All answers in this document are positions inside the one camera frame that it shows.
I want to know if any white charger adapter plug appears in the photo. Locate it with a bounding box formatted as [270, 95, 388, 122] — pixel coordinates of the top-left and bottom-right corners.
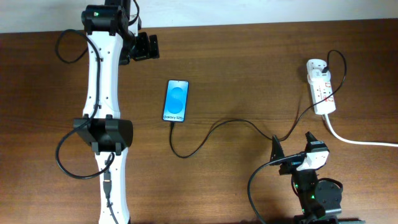
[306, 59, 331, 82]

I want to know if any white power strip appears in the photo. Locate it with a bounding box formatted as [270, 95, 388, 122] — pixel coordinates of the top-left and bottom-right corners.
[307, 70, 336, 115]

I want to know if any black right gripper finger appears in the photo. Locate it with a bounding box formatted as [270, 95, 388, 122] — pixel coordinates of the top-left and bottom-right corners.
[270, 135, 285, 166]
[305, 131, 318, 143]

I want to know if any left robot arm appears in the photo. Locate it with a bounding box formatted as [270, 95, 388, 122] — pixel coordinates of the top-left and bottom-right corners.
[73, 1, 160, 223]

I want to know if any blue Galaxy smartphone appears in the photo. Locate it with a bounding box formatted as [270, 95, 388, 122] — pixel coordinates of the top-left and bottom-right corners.
[162, 80, 189, 123]

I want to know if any white power strip cord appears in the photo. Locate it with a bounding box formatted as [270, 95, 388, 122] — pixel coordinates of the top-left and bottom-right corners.
[324, 113, 398, 148]

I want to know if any black USB charging cable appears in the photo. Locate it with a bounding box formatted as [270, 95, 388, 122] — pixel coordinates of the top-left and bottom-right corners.
[169, 49, 348, 159]

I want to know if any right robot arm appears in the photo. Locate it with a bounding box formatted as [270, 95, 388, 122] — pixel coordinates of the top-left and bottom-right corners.
[270, 132, 343, 224]

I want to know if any black right camera cable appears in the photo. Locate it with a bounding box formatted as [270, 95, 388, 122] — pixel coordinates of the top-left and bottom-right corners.
[247, 152, 307, 224]

